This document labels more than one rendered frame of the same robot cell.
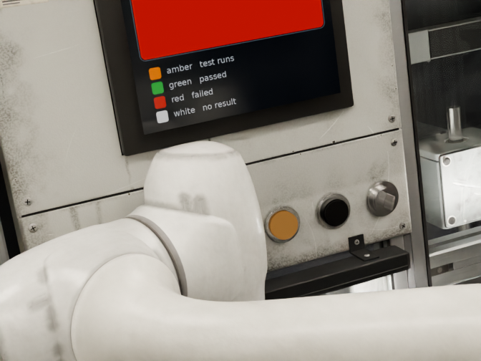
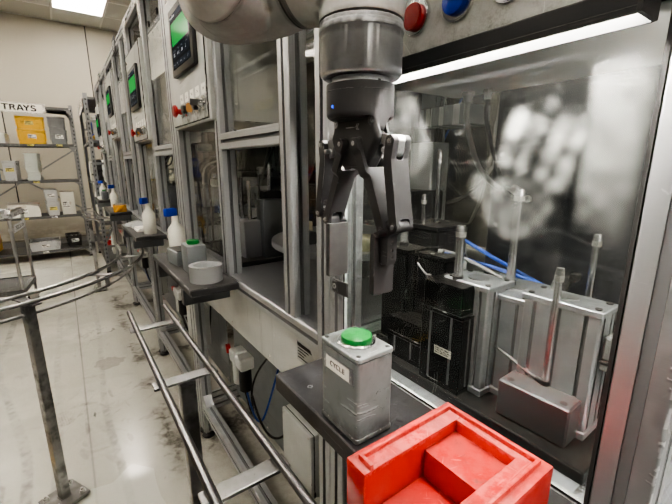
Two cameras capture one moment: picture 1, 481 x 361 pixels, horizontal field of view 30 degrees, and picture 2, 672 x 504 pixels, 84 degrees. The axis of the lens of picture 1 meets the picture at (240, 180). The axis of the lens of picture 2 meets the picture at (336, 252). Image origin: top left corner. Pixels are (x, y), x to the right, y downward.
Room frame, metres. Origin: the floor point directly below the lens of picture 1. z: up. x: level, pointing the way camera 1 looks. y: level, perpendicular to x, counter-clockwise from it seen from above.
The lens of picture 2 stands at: (0.63, -0.38, 1.25)
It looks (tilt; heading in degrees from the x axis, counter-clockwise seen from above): 13 degrees down; 73
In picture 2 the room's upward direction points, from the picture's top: straight up
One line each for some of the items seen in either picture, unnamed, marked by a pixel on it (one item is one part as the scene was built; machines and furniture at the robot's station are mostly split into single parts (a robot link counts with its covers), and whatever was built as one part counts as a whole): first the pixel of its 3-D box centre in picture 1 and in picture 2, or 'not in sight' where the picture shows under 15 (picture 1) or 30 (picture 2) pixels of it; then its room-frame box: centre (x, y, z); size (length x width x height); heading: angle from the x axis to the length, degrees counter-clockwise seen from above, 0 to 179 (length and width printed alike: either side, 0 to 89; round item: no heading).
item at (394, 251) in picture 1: (248, 289); (446, 50); (0.87, 0.01, 1.37); 0.36 x 0.04 x 0.04; 108
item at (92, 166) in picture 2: not in sight; (114, 184); (-0.65, 5.22, 1.00); 1.30 x 0.51 x 2.00; 108
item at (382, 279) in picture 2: not in sight; (381, 263); (0.80, 0.00, 1.14); 0.03 x 0.01 x 0.07; 18
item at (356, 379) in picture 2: not in sight; (360, 377); (0.79, 0.04, 0.97); 0.08 x 0.08 x 0.12; 18
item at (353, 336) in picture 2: not in sight; (356, 340); (0.78, 0.04, 1.03); 0.04 x 0.04 x 0.02
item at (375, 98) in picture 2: not in sight; (359, 127); (0.78, 0.04, 1.29); 0.08 x 0.07 x 0.09; 108
